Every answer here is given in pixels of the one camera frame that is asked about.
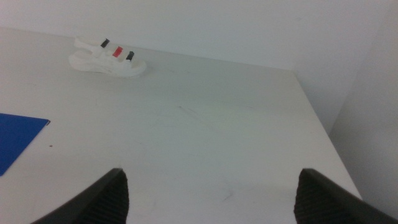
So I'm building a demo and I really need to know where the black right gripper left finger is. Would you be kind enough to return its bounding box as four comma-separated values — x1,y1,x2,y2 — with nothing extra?
30,167,130,224

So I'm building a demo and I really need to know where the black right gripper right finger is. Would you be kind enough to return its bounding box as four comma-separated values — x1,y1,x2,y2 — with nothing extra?
293,167,398,224

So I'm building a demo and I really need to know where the blue rectangular mat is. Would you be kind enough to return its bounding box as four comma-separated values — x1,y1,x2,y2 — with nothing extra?
0,113,51,177

